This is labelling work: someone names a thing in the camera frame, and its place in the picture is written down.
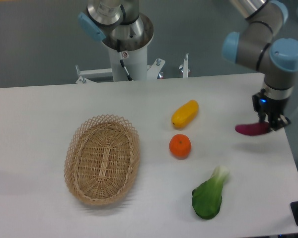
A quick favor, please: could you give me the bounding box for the white metal base frame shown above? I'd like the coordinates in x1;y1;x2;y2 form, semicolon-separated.
75;53;190;84

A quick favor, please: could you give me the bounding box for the woven wicker basket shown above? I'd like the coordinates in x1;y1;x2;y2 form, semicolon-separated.
64;115;140;206

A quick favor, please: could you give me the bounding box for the orange tangerine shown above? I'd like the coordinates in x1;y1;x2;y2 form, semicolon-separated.
169;134;192;160

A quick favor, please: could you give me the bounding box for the purple sweet potato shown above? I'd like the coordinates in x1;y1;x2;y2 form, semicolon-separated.
235;122;271;136

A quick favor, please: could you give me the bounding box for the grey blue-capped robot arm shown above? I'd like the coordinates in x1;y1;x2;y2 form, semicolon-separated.
78;0;298;136

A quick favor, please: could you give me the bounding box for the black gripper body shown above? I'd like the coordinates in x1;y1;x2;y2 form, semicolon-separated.
260;88;292;121

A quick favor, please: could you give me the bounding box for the green bok choy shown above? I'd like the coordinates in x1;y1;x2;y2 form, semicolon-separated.
191;166;229;220

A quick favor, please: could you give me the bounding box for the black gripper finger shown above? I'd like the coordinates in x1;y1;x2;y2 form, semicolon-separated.
269;114;291;131
252;89;266;122

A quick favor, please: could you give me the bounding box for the black cable on pedestal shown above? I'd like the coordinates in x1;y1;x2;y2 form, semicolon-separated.
116;39;134;81

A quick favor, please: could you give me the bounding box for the yellow mango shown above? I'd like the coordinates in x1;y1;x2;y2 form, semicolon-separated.
171;100;199;128

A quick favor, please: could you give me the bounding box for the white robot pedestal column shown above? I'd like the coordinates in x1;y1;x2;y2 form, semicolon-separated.
100;14;155;82

